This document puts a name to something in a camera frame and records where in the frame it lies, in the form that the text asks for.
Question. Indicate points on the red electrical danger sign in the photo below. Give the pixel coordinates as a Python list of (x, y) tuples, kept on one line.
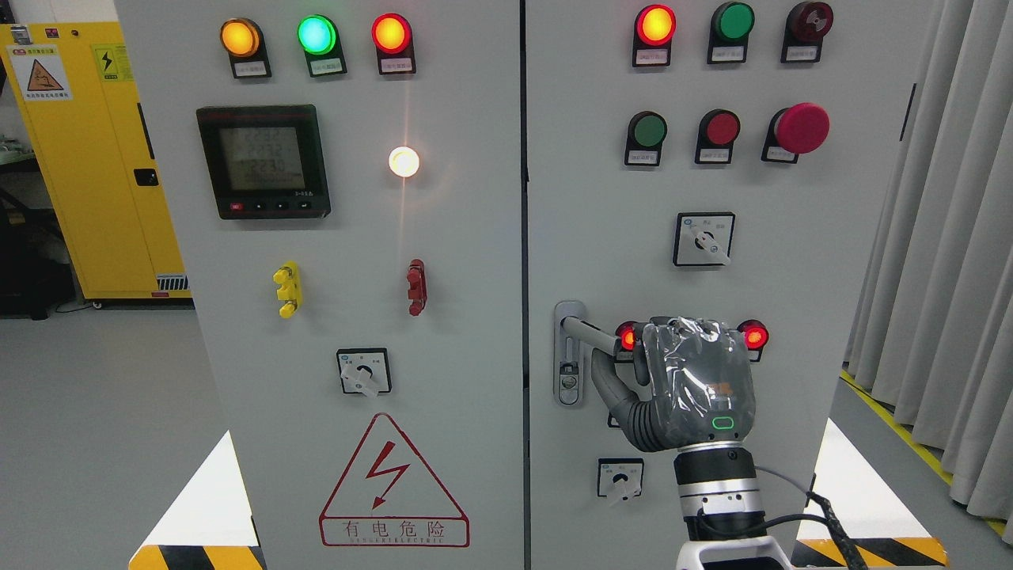
[(389, 496)]

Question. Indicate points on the red lit indicator middle right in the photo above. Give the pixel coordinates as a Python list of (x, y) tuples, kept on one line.
[(756, 336)]

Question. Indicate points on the top red lit indicator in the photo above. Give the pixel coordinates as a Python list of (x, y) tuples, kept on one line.
[(654, 28)]

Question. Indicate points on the white lit indicator light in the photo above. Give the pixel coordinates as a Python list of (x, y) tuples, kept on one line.
[(404, 161)]

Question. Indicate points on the amber indicator light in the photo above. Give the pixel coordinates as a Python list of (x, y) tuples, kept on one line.
[(246, 48)]

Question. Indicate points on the upper right selector switch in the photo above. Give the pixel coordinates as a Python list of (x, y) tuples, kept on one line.
[(703, 239)]

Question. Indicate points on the left door selector switch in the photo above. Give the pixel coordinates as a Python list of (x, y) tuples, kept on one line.
[(364, 371)]

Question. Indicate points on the left cabinet door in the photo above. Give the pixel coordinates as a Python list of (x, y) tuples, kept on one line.
[(456, 368)]

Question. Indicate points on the lower white selector switch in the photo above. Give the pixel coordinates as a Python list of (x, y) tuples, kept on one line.
[(620, 479)]

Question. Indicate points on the top green indicator light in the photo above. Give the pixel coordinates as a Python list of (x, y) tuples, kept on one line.
[(729, 30)]

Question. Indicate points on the robot forearm silver black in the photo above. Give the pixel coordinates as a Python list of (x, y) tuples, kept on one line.
[(722, 508)]

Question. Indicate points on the right cabinet door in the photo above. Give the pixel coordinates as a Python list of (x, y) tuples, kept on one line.
[(705, 182)]

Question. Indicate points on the dark red buzzer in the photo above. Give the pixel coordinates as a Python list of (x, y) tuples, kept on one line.
[(806, 27)]

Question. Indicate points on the black digital power meter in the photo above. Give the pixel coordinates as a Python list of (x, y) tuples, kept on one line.
[(265, 162)]

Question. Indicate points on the grey curtain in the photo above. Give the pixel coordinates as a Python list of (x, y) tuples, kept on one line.
[(932, 335)]

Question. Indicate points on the red push button upper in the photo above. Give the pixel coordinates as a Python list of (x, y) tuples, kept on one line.
[(717, 132)]

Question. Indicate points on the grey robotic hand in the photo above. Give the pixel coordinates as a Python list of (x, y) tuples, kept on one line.
[(699, 371)]

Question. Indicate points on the green push button upper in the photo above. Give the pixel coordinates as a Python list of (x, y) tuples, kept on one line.
[(646, 132)]

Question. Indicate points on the red lit indicator middle left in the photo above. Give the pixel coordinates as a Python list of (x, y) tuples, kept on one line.
[(628, 333)]

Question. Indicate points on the red lit indicator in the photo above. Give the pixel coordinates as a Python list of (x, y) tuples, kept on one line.
[(654, 28), (628, 333), (756, 336)]

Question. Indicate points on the red terminal connector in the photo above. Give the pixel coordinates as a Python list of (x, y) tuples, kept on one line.
[(417, 287)]

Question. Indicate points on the red-orange indicator light left door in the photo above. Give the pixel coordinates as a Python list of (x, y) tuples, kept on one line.
[(393, 39)]

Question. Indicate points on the green lit indicator light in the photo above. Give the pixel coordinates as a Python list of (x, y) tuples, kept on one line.
[(323, 51)]

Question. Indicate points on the yellow terminal connector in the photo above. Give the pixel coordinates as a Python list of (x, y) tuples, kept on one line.
[(289, 291)]

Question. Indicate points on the red emergency stop button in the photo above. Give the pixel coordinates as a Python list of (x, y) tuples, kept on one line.
[(795, 131)]

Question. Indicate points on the yellow safety cabinet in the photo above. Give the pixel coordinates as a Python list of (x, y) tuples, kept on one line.
[(76, 90)]

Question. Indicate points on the cabinet door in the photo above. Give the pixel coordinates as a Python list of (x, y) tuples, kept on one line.
[(705, 182), (456, 368)]

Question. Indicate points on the grey cabinet door handle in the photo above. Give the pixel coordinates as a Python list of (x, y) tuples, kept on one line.
[(574, 337)]

